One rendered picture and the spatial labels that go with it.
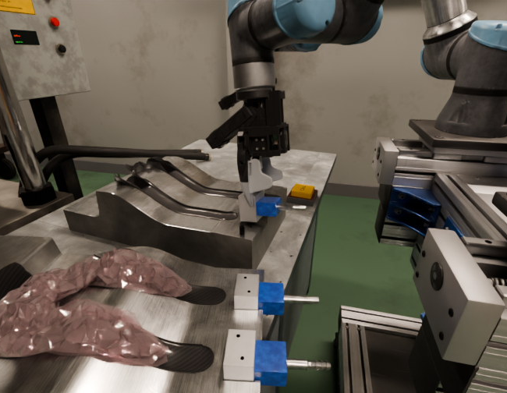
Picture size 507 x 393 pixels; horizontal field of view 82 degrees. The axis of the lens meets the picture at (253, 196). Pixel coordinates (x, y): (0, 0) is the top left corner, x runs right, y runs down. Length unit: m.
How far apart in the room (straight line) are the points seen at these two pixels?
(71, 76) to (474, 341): 1.32
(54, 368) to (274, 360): 0.25
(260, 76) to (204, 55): 2.29
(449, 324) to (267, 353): 0.21
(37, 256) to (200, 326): 0.31
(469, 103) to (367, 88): 1.85
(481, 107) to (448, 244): 0.45
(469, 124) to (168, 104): 2.59
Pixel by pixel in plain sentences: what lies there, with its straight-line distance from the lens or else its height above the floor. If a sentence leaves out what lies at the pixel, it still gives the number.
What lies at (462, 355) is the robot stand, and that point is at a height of 0.92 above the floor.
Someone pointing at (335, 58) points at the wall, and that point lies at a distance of 2.61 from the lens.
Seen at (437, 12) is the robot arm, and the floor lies 1.29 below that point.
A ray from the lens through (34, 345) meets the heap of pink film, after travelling 0.46.
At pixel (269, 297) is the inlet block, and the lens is 0.48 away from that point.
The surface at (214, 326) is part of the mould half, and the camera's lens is 0.46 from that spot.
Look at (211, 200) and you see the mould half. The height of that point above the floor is 0.88.
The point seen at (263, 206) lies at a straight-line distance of 0.57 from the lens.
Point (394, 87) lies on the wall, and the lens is 2.67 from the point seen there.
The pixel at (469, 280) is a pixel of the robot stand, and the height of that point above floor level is 0.99.
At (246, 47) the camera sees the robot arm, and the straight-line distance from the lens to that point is 0.54.
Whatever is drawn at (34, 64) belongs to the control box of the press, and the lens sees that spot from 1.26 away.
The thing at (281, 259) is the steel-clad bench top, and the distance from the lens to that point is 0.66.
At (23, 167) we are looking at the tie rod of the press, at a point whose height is 0.91.
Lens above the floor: 1.21
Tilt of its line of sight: 26 degrees down
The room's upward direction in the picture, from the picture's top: straight up
